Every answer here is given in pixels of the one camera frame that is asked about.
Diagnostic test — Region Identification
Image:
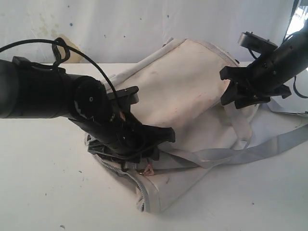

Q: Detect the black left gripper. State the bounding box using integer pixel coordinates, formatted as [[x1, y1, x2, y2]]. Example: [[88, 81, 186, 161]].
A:
[[72, 106, 175, 163]]

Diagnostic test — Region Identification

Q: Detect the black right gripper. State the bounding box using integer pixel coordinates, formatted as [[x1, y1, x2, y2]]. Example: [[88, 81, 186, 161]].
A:
[[220, 55, 291, 109]]

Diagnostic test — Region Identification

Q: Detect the white fabric backpack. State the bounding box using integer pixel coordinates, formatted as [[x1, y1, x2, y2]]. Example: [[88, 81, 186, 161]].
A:
[[94, 39, 308, 214]]

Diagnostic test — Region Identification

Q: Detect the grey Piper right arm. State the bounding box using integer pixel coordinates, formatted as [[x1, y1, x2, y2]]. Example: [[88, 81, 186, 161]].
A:
[[219, 29, 308, 109]]

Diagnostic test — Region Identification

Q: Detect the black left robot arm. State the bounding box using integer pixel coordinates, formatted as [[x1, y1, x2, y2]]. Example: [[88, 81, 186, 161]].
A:
[[0, 57, 175, 164]]

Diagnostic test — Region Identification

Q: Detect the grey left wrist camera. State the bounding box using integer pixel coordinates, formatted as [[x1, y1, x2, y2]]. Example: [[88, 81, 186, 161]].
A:
[[115, 86, 139, 106]]

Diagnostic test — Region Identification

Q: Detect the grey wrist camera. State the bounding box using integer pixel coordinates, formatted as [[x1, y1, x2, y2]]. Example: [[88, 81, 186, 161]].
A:
[[238, 31, 278, 54], [115, 86, 139, 106]]

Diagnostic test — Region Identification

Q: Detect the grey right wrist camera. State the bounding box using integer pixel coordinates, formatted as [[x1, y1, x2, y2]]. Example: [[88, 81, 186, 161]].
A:
[[238, 31, 278, 54]]

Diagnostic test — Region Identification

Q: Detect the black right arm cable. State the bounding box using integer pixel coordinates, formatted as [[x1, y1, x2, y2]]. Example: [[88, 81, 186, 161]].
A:
[[247, 33, 308, 99]]

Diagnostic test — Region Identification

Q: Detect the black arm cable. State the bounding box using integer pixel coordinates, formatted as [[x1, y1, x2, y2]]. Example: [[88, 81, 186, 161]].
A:
[[0, 37, 121, 102], [247, 33, 308, 99]]

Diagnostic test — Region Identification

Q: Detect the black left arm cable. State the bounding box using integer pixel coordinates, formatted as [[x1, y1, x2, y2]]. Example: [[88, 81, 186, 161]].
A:
[[0, 37, 121, 102]]

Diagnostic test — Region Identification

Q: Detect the dark window frame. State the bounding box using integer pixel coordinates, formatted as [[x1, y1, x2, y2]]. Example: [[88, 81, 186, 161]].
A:
[[283, 0, 308, 41]]

